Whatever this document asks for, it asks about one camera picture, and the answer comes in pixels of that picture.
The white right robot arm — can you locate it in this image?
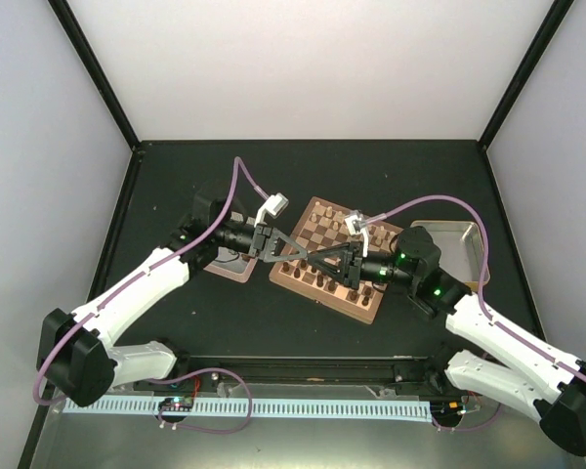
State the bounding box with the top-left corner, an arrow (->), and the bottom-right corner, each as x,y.
307,227 -> 586,456

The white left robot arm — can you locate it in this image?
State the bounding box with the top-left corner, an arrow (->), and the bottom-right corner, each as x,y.
37,192 -> 294,406

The wooden chess board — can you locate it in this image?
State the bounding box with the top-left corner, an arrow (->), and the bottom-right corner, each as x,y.
269,197 -> 384,324

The white chess pieces row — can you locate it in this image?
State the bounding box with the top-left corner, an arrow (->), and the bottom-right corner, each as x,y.
300,201 -> 400,252

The pink metal tray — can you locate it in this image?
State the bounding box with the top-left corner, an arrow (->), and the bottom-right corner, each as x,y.
204,247 -> 257,283

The yellow metal tray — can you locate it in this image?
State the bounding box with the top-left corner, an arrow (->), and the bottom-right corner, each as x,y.
411,220 -> 483,291

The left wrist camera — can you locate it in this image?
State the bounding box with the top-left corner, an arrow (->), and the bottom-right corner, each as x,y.
254,192 -> 289,227

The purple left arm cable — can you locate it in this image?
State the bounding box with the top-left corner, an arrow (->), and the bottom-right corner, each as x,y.
32,156 -> 270,405

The light blue slotted cable duct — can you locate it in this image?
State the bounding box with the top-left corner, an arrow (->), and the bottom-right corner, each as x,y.
63,395 -> 432,423

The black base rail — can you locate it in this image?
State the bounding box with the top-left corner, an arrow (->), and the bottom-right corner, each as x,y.
53,355 -> 572,392

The black frame post left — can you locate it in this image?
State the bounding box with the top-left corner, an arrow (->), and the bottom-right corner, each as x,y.
48,0 -> 140,149

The black frame post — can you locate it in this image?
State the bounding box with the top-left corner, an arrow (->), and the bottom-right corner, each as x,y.
478,0 -> 574,150
48,0 -> 140,149

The black frame post right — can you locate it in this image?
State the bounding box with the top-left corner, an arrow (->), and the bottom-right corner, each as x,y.
478,0 -> 574,150

